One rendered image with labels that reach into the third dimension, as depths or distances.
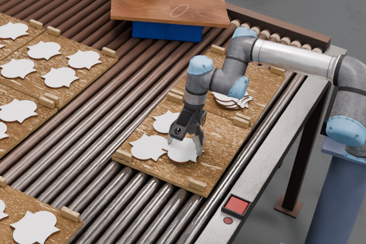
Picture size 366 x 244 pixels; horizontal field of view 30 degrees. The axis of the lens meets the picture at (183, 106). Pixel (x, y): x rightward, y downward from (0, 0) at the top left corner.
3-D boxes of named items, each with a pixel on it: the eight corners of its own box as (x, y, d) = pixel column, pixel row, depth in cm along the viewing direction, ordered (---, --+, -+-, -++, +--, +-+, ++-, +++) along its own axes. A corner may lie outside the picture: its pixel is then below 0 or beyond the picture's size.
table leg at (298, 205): (303, 204, 356) (345, 67, 306) (295, 218, 347) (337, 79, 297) (281, 195, 360) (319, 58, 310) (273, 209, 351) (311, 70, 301)
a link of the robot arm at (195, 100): (202, 98, 216) (179, 90, 218) (200, 110, 218) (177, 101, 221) (211, 87, 222) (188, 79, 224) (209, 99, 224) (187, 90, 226)
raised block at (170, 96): (182, 102, 256) (183, 96, 254) (180, 104, 255) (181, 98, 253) (168, 97, 258) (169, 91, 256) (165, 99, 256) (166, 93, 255)
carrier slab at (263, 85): (286, 78, 281) (286, 75, 280) (250, 130, 250) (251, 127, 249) (208, 51, 291) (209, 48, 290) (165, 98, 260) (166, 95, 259)
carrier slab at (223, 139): (250, 131, 249) (251, 127, 248) (206, 198, 218) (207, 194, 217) (165, 99, 259) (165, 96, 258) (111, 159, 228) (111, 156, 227)
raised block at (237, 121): (248, 127, 249) (249, 121, 247) (246, 129, 247) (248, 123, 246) (233, 121, 250) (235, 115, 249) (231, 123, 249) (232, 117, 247)
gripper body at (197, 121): (205, 125, 232) (211, 96, 225) (195, 138, 225) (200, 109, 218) (184, 117, 234) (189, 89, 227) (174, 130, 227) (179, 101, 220)
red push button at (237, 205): (248, 206, 218) (249, 202, 217) (241, 217, 214) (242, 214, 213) (231, 199, 220) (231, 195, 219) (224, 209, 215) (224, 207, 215)
